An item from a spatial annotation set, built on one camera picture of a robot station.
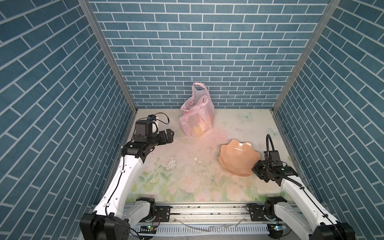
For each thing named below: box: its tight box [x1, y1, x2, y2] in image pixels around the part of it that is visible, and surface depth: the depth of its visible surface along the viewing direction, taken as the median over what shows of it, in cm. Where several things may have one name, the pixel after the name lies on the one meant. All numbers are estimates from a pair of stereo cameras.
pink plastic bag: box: [179, 82, 216, 138], surface depth 101 cm
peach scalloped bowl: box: [218, 139, 261, 177], surface depth 97 cm
